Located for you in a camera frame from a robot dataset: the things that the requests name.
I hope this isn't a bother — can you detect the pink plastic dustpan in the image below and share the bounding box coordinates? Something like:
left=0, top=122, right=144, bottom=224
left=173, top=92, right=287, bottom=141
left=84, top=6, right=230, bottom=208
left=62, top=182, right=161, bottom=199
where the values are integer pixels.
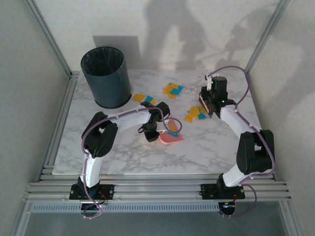
left=158, top=118, right=185, bottom=146

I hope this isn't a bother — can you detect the dark blue trash bin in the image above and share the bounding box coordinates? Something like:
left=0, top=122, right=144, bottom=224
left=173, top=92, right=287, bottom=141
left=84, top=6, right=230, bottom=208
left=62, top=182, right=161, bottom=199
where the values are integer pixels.
left=80, top=46, right=132, bottom=109

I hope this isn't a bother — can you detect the black plastic bin liner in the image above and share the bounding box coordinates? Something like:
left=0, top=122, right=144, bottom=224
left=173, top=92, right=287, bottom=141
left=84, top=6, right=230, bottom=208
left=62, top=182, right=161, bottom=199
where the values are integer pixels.
left=82, top=47, right=125, bottom=77

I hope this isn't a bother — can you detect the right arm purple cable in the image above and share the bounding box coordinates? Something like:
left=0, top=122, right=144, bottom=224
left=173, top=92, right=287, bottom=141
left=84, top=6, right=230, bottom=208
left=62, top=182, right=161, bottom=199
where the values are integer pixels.
left=208, top=65, right=276, bottom=218

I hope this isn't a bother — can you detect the wide aluminium frame rail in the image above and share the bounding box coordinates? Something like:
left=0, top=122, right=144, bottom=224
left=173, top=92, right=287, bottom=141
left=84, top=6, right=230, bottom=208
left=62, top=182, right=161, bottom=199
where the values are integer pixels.
left=21, top=180, right=294, bottom=204

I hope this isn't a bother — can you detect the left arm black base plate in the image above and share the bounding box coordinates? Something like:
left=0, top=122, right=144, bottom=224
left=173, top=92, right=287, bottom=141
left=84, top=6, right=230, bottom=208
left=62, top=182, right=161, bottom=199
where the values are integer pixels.
left=69, top=184, right=115, bottom=200

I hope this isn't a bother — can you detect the aluminium frame post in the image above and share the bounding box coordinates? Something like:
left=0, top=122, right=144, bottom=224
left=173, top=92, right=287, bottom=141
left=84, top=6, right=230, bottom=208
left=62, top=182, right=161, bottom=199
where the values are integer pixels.
left=23, top=0, right=73, bottom=77
left=279, top=200, right=305, bottom=236
left=9, top=198, right=34, bottom=236
left=243, top=0, right=291, bottom=76

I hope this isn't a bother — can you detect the grey slotted cable duct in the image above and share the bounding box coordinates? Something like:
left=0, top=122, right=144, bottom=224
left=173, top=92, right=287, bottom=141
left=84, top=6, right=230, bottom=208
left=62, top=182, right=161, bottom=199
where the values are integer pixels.
left=29, top=203, right=220, bottom=213

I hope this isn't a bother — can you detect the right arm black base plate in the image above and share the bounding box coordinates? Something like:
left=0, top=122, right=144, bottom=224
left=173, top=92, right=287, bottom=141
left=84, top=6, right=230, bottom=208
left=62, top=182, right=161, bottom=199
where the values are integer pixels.
left=200, top=183, right=246, bottom=200

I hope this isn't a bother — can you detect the narrow aluminium frame rail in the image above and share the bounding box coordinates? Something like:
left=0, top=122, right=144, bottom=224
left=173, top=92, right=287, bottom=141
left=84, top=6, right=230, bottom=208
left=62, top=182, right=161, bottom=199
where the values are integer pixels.
left=38, top=70, right=80, bottom=182

